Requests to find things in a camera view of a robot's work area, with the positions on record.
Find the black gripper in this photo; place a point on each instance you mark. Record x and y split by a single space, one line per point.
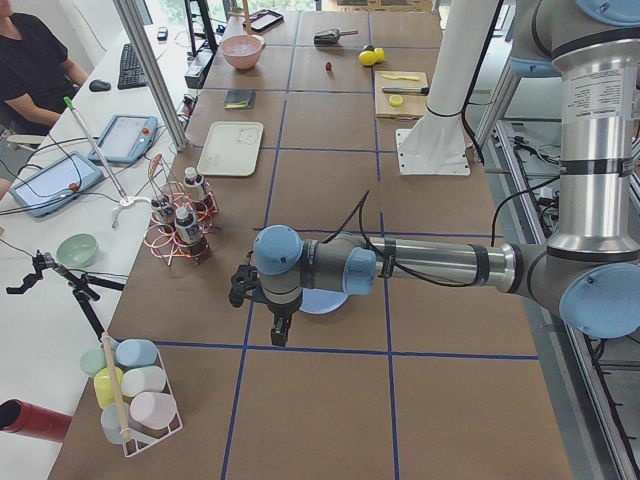
281 311

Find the blue plastic plate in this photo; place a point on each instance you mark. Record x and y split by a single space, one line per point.
320 302

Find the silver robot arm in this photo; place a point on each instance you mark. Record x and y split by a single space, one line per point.
587 271

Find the tea bottle front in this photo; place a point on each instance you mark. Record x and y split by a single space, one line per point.
190 233

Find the tea bottle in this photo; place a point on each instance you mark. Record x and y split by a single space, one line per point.
195 186
190 233
163 213

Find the white plastic cup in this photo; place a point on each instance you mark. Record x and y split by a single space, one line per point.
143 379

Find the pink plastic cup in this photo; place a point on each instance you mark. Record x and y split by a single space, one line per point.
154 410

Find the blue plastic cup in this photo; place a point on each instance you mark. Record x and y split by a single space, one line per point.
135 353

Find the tea bottle middle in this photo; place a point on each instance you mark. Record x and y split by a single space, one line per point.
163 213

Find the tea bottle back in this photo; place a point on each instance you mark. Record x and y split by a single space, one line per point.
195 186

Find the cream bear tray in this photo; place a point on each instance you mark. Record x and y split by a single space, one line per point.
231 149

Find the yellow plastic cup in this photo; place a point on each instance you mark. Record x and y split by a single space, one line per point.
103 388

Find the green plastic cup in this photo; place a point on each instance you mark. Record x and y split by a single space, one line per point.
93 361

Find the light blue lower cup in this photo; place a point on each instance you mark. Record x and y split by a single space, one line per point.
110 424

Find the white rod with green tip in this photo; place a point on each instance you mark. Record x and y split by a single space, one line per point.
126 200

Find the green bowl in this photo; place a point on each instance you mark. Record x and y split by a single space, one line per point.
79 250

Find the grey folded cloth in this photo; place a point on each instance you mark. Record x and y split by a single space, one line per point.
239 99

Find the wooden cutting board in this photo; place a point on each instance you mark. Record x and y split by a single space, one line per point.
414 106

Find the far blue teach pendant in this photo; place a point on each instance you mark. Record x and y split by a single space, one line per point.
127 137

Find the blue teach pendant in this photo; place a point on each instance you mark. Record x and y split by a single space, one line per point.
52 187
127 137

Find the half lemon slice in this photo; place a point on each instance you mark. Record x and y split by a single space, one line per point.
395 100

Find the yellow plastic knife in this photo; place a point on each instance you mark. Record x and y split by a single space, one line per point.
401 77

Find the near blue teach pendant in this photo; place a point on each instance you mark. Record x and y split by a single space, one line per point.
52 187

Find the steel knife sharpener rod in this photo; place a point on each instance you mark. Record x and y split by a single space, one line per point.
417 91

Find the pink bowl with ice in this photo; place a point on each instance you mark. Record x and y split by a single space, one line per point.
243 51

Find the yellow lemon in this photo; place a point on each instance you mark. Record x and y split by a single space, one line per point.
380 54
368 58

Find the red cylinder tube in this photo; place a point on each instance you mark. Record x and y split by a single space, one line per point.
26 419

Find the black keyboard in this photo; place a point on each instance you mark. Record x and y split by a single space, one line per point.
131 74

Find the black computer mouse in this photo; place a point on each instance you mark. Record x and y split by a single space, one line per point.
99 86

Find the black tray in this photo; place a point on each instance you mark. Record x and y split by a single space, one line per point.
264 19

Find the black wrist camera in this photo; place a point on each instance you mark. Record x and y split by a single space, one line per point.
245 285

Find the copper wire bottle rack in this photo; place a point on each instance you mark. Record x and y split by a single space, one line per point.
168 246

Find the white wire cup basket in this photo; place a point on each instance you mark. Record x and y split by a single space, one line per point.
143 437

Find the wooden basket handle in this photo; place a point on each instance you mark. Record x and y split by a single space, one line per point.
125 430

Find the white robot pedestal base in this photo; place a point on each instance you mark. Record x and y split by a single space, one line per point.
436 144

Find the aluminium frame post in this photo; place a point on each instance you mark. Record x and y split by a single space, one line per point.
134 27

